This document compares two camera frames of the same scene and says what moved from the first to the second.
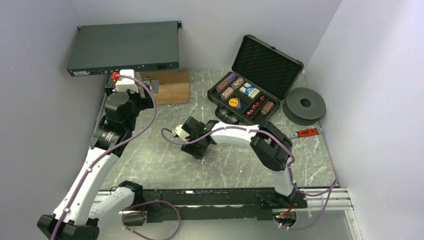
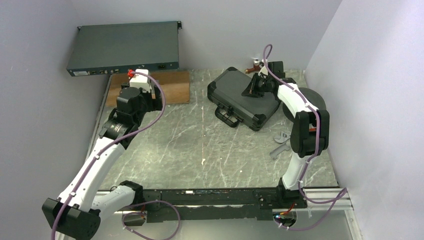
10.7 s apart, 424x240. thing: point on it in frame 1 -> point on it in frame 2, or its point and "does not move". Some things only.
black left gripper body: [138, 103] -> [148, 103]
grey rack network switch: [102, 49] does not move
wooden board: [174, 86] does not move
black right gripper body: [197, 151] -> [262, 84]
